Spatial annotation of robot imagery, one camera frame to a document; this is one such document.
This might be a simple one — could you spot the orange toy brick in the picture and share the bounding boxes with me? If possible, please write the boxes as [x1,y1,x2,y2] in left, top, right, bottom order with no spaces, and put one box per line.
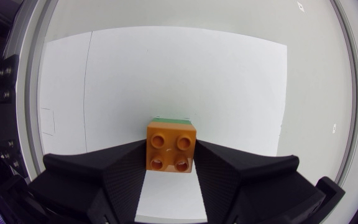
[145,121,198,174]

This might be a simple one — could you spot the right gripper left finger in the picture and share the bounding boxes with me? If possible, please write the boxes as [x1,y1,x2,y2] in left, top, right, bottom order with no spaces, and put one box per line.
[28,139,147,224]

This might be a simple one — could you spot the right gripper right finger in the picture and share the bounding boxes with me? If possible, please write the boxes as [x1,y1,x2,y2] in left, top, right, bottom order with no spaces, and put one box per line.
[192,139,326,224]

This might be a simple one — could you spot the green toy brick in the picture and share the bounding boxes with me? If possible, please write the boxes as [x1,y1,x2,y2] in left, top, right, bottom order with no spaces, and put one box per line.
[151,117,193,126]

